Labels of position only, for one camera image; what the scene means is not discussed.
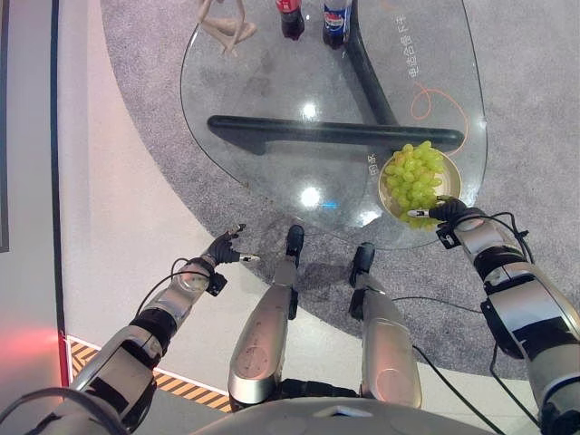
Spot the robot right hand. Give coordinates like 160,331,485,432
406,195,470,228

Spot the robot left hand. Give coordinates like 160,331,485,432
202,223,262,269

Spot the green grape bunch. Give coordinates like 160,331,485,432
383,140,448,230

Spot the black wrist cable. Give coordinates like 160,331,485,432
134,257,197,319
479,211,537,265

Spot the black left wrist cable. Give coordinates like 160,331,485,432
134,257,197,319

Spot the robot left leg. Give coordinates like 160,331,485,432
227,224,306,405

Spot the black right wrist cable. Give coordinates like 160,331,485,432
479,211,537,265

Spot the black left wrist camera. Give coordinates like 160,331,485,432
207,272,228,298

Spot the black floor cable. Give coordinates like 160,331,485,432
390,295,541,435

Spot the robot leg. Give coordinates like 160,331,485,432
347,242,423,410
227,224,306,405

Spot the blue label cola bottle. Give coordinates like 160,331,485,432
322,0,354,51

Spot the robot right leg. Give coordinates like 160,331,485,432
347,242,423,410

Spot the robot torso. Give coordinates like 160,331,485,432
192,379,498,435

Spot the red label cola bottle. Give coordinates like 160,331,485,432
275,0,306,42

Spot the round beige plate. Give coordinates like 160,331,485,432
378,148,463,227

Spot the beige abstract figurine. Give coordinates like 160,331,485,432
194,0,259,58

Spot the black vertical wall strip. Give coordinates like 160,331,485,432
48,0,68,387

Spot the grey round carpet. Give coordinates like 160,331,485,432
100,0,580,381

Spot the black table base frame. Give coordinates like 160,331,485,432
207,34,466,158

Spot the yellow black hazard tape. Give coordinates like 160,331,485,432
67,341,233,414

